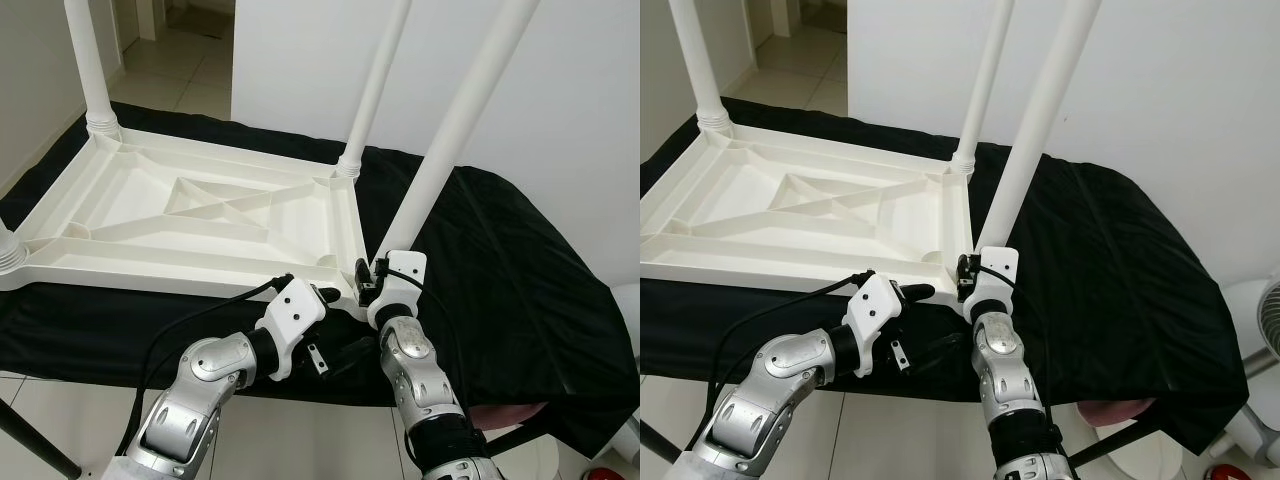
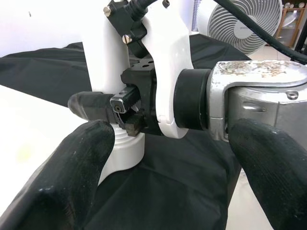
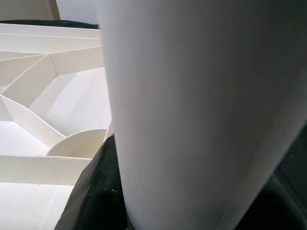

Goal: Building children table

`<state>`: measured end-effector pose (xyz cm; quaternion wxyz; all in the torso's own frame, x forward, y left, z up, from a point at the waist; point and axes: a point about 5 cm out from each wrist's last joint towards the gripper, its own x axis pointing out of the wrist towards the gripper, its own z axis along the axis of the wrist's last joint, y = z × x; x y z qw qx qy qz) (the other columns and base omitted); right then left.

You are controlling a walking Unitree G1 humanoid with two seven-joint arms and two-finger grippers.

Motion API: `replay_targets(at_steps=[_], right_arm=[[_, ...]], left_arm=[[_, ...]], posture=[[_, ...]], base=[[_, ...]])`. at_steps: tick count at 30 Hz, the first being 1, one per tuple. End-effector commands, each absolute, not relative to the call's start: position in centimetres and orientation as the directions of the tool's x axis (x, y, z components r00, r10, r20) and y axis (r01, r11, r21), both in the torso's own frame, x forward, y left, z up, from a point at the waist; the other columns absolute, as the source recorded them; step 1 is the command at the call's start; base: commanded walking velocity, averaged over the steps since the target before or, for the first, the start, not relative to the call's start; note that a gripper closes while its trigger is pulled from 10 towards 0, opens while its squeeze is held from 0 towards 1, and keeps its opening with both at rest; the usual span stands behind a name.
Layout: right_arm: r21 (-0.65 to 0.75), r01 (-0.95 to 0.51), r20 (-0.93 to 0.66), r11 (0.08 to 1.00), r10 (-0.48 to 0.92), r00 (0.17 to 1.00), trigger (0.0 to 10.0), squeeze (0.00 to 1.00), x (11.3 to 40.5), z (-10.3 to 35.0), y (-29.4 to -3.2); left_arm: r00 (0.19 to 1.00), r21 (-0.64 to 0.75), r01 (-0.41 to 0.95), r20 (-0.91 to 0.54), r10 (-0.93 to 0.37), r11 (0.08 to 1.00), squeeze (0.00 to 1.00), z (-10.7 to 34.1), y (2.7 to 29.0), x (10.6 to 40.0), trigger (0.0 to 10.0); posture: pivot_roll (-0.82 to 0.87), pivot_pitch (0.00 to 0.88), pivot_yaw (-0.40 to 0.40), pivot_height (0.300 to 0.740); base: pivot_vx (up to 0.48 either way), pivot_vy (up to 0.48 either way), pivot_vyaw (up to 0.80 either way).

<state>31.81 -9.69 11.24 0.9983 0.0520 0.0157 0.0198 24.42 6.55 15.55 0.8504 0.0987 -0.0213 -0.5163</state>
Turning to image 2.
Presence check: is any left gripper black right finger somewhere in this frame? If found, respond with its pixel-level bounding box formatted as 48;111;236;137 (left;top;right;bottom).
226;118;307;230

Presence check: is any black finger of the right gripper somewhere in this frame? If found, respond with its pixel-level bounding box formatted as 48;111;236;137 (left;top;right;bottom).
68;92;113;122

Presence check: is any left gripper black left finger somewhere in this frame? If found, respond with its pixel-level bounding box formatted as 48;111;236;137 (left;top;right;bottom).
0;119;116;230

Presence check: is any white plastic table leg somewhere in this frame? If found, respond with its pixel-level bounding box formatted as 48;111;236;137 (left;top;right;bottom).
81;0;144;144

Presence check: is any white plastic table top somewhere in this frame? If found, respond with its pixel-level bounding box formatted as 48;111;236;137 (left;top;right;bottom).
0;82;146;186

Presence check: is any black tablecloth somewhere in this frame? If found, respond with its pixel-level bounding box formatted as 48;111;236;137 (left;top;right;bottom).
0;35;250;230

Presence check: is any wooden shelf rack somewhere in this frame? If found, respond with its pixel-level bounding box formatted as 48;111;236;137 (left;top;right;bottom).
275;0;307;52

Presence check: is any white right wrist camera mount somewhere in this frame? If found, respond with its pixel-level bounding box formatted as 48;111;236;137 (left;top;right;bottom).
141;0;192;140

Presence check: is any white pedestal fan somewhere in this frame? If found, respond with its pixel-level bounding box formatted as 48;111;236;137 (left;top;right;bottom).
193;0;283;60

